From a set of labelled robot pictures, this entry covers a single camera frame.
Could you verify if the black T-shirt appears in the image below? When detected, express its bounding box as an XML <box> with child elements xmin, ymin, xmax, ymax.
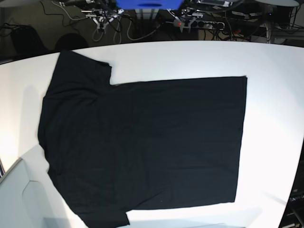
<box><xmin>38</xmin><ymin>51</ymin><xmax>247</xmax><ymax>228</ymax></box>

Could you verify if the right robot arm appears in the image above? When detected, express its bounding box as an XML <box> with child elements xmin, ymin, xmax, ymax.
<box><xmin>58</xmin><ymin>0</ymin><xmax>124</xmax><ymax>31</ymax></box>

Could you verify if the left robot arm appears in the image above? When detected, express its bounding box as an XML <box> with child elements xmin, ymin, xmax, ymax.
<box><xmin>167</xmin><ymin>0</ymin><xmax>237</xmax><ymax>32</ymax></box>

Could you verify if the black power strip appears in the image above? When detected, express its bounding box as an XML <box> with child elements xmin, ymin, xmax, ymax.
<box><xmin>172</xmin><ymin>19</ymin><xmax>225</xmax><ymax>30</ymax></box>

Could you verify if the blue plastic box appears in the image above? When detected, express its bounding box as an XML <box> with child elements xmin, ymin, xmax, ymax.
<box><xmin>116</xmin><ymin>0</ymin><xmax>183</xmax><ymax>10</ymax></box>

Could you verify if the grey cable on floor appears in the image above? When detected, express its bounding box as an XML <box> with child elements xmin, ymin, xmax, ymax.
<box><xmin>92</xmin><ymin>9</ymin><xmax>157</xmax><ymax>43</ymax></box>

